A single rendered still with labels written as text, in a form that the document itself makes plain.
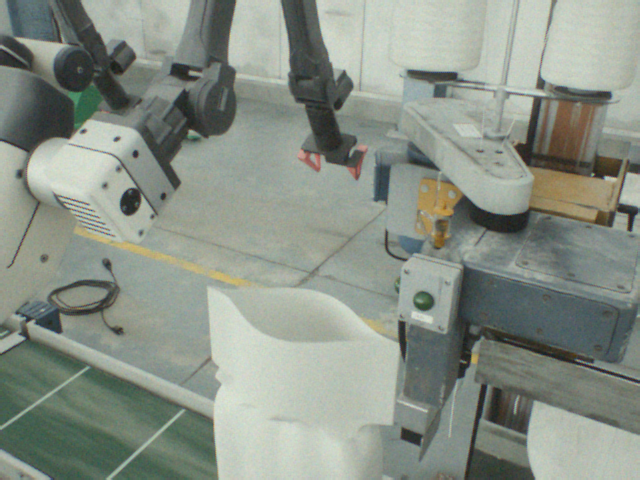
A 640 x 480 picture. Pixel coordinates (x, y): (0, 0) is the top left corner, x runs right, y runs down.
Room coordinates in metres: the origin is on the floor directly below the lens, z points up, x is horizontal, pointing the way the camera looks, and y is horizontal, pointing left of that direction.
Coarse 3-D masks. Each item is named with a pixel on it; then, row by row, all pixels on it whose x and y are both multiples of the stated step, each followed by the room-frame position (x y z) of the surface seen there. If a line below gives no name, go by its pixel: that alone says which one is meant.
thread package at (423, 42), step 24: (408, 0) 1.08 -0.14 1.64; (432, 0) 1.06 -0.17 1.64; (456, 0) 1.06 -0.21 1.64; (480, 0) 1.08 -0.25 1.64; (408, 24) 1.08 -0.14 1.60; (432, 24) 1.06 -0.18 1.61; (456, 24) 1.06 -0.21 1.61; (480, 24) 1.09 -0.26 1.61; (408, 48) 1.08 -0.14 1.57; (432, 48) 1.06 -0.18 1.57; (456, 48) 1.06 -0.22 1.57; (480, 48) 1.10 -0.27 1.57
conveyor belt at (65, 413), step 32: (32, 352) 1.75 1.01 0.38; (0, 384) 1.58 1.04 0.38; (32, 384) 1.58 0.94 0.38; (64, 384) 1.59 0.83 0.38; (96, 384) 1.59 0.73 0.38; (0, 416) 1.43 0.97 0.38; (32, 416) 1.43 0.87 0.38; (64, 416) 1.44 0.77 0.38; (96, 416) 1.44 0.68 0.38; (128, 416) 1.45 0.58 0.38; (160, 416) 1.45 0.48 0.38; (192, 416) 1.45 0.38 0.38; (32, 448) 1.30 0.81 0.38; (64, 448) 1.31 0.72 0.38; (96, 448) 1.31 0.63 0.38; (128, 448) 1.31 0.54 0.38; (160, 448) 1.32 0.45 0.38; (192, 448) 1.32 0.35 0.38
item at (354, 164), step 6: (354, 150) 1.23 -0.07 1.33; (360, 150) 1.23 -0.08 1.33; (366, 150) 1.24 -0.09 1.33; (324, 156) 1.22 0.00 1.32; (354, 156) 1.22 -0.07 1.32; (360, 156) 1.22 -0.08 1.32; (330, 162) 1.22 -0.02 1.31; (336, 162) 1.21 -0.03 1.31; (342, 162) 1.20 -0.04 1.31; (348, 162) 1.21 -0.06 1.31; (354, 162) 1.20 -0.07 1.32; (360, 162) 1.25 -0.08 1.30; (348, 168) 1.20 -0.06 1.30; (354, 168) 1.20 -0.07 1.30; (360, 168) 1.26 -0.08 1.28; (354, 174) 1.22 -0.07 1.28; (360, 174) 1.26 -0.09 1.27
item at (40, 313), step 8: (24, 304) 2.04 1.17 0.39; (32, 304) 2.04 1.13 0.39; (40, 304) 2.04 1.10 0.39; (48, 304) 2.04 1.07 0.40; (16, 312) 2.01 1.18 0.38; (24, 312) 1.98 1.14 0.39; (32, 312) 1.98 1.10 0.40; (40, 312) 1.98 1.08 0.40; (48, 312) 1.99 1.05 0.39; (56, 312) 2.01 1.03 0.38; (24, 320) 1.90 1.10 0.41; (32, 320) 1.94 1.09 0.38; (40, 320) 1.95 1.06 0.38; (48, 320) 1.97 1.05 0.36; (56, 320) 2.00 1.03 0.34; (48, 328) 1.97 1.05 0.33; (56, 328) 2.00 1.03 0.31
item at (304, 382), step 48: (288, 288) 1.16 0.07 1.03; (240, 336) 1.05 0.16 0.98; (288, 336) 1.16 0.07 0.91; (336, 336) 1.11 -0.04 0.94; (240, 384) 1.06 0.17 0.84; (288, 384) 0.96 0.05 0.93; (336, 384) 0.96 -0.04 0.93; (384, 384) 0.96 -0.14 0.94; (240, 432) 1.03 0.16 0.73; (288, 432) 0.98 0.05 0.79; (336, 432) 0.94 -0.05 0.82
